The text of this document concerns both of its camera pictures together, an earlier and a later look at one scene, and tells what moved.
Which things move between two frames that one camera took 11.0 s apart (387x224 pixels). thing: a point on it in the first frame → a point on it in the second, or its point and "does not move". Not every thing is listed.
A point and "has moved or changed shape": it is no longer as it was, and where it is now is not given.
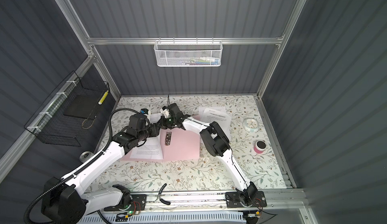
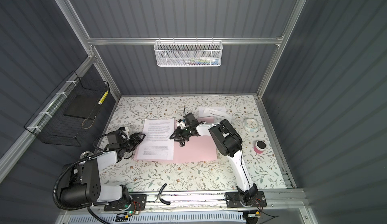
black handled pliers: x=158 y=198 does not move
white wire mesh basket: x=188 y=53 does not move
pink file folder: x=176 y=145 has moved or changed shape
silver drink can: x=85 y=156 does not move
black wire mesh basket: x=65 y=117 does not move
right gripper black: x=164 y=125 → x=178 y=133
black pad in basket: x=83 y=106 does not move
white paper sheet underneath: x=209 y=114 does not move
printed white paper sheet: x=151 y=149 has moved or changed shape
